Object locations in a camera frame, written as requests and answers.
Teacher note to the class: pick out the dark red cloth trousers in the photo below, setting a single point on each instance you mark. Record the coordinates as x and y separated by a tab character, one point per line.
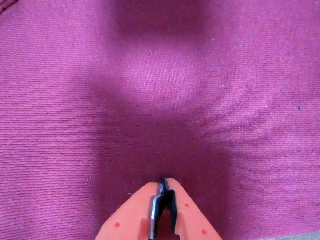
75	100

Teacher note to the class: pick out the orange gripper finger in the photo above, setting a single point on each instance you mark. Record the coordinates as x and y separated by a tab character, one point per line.
190	217
130	217

